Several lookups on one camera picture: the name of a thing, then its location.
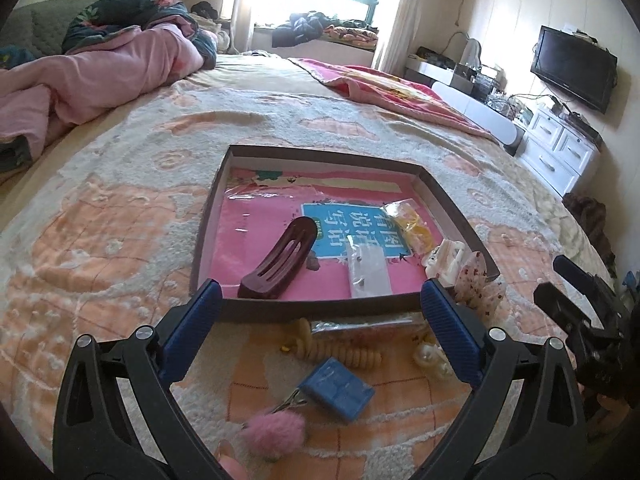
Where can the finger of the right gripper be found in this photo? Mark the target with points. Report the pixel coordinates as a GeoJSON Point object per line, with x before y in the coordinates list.
{"type": "Point", "coordinates": [580, 272]}
{"type": "Point", "coordinates": [570, 319]}

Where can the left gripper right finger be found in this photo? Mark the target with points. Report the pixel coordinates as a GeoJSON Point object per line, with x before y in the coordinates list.
{"type": "Point", "coordinates": [523, 418]}

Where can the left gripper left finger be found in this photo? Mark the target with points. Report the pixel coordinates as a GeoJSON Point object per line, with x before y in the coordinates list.
{"type": "Point", "coordinates": [93, 437]}

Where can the polka dot bow scrunchie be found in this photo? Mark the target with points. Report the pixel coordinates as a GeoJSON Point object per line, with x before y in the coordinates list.
{"type": "Point", "coordinates": [475, 290]}

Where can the cream cloud hair claw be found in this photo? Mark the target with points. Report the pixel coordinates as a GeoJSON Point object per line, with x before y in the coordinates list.
{"type": "Point", "coordinates": [445, 261]}

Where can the pearl hair ties bag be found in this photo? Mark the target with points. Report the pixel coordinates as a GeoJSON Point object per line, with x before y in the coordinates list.
{"type": "Point", "coordinates": [433, 360]}

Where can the yellow bangles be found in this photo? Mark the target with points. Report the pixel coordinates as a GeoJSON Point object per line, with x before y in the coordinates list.
{"type": "Point", "coordinates": [414, 230]}

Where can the pink pompom hair clip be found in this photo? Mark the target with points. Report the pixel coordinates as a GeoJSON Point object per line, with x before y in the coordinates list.
{"type": "Point", "coordinates": [279, 432]}

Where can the earring card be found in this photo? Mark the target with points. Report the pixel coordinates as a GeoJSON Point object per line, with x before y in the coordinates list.
{"type": "Point", "coordinates": [367, 268]}

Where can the blue small box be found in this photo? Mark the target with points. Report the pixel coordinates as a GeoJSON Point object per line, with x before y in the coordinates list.
{"type": "Point", "coordinates": [334, 387]}

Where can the maroon hair clip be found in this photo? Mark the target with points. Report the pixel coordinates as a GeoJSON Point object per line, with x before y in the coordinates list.
{"type": "Point", "coordinates": [279, 268]}

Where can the person's left hand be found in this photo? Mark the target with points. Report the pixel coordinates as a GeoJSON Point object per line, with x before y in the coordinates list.
{"type": "Point", "coordinates": [226, 457]}

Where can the brown fuzzy item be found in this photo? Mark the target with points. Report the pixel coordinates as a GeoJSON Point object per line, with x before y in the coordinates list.
{"type": "Point", "coordinates": [590, 214]}

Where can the white drawer cabinet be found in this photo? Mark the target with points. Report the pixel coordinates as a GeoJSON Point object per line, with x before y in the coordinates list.
{"type": "Point", "coordinates": [557, 153]}

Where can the dark cardboard box tray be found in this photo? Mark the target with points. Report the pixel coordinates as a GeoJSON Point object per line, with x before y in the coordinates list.
{"type": "Point", "coordinates": [269, 160]}

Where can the cream peach bedspread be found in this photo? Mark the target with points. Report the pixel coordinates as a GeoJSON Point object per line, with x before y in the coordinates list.
{"type": "Point", "coordinates": [99, 237]}

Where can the white low desk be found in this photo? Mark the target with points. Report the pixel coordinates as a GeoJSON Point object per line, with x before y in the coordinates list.
{"type": "Point", "coordinates": [456, 90]}

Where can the white right curtain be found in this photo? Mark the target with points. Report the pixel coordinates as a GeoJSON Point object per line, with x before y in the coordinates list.
{"type": "Point", "coordinates": [397, 22]}

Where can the white curtain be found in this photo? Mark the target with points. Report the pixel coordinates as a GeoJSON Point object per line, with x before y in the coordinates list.
{"type": "Point", "coordinates": [397, 22]}
{"type": "Point", "coordinates": [239, 13]}

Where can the pink folded blanket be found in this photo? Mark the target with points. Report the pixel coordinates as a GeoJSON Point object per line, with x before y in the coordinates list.
{"type": "Point", "coordinates": [364, 85]}

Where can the pink quilt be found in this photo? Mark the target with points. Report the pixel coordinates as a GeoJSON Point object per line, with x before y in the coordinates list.
{"type": "Point", "coordinates": [43, 98]}

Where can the dark clothes on sill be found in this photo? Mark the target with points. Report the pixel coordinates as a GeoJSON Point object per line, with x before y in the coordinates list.
{"type": "Point", "coordinates": [300, 28]}

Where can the green padded headboard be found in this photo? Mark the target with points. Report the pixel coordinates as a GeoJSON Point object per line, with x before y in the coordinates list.
{"type": "Point", "coordinates": [41, 27]}

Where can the dark floral duvet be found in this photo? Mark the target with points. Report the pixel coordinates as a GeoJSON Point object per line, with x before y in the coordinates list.
{"type": "Point", "coordinates": [102, 21]}

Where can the white left curtain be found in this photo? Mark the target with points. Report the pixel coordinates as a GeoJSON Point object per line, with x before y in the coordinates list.
{"type": "Point", "coordinates": [239, 13]}

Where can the black wall television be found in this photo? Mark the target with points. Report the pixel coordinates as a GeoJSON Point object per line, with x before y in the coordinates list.
{"type": "Point", "coordinates": [576, 66]}

